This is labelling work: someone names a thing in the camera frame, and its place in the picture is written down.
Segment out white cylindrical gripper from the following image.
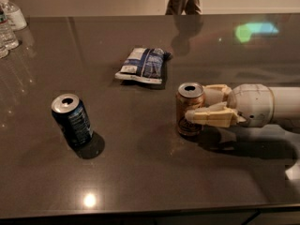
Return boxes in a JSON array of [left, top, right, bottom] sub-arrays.
[[185, 84, 274, 128]]

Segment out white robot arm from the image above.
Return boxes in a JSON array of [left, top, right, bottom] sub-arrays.
[[185, 83, 300, 129]]

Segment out dark blue soda can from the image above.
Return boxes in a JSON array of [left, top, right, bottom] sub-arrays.
[[52, 94, 93, 149]]

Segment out clear bottle at edge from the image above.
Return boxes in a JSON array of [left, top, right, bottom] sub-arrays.
[[0, 39, 8, 59]]

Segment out clear water bottle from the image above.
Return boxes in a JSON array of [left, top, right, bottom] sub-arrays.
[[0, 8, 19, 50]]

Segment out orange soda can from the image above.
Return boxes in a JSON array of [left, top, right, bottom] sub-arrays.
[[176, 82, 204, 136]]

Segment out person legs in background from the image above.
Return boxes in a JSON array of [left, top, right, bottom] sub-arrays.
[[165, 0, 201, 15]]

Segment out blue white chip bag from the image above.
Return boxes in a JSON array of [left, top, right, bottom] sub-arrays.
[[114, 48, 172, 84]]

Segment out hand sanitizer pump bottle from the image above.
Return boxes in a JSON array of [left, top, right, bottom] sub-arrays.
[[0, 0, 27, 31]]

